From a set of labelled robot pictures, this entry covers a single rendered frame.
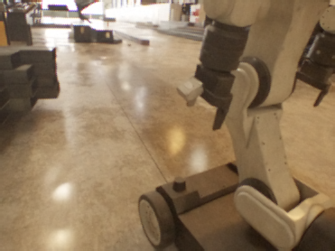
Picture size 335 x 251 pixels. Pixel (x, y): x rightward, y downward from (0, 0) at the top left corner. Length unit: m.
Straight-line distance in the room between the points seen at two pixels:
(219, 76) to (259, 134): 0.26
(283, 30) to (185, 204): 0.59
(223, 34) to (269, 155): 0.39
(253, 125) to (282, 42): 0.23
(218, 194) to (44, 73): 1.66
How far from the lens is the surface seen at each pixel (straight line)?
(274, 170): 0.74
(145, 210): 0.94
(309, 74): 0.88
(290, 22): 0.63
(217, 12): 0.46
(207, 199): 0.88
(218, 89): 0.51
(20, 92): 1.91
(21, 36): 8.13
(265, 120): 0.73
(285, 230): 0.68
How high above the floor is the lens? 0.75
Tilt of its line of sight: 24 degrees down
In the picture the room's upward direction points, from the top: 4 degrees clockwise
